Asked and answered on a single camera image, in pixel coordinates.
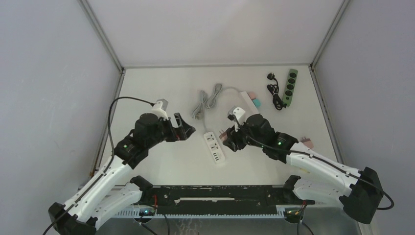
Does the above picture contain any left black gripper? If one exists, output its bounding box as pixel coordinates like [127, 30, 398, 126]
[146, 113, 195, 149]

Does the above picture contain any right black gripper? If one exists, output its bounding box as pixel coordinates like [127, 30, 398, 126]
[223, 117, 265, 153]

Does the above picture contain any white power strip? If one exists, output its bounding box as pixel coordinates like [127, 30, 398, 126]
[239, 91, 260, 114]
[203, 132, 226, 165]

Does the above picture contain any teal plug adapter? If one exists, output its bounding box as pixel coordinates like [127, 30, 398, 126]
[252, 99, 261, 108]

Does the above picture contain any green power strip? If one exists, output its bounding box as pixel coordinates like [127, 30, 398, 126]
[282, 69, 298, 107]

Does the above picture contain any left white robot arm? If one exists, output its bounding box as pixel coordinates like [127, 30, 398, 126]
[48, 113, 195, 235]

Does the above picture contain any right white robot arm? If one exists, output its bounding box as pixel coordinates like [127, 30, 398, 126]
[223, 108, 394, 224]

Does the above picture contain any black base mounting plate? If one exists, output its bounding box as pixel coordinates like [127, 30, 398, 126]
[138, 185, 303, 212]

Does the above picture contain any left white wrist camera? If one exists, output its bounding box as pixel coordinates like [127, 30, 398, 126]
[150, 99, 169, 120]

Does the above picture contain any black coiled power cord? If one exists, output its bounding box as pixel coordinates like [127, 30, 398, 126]
[266, 72, 287, 111]

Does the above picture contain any left black camera cable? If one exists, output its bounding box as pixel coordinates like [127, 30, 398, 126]
[42, 96, 156, 235]

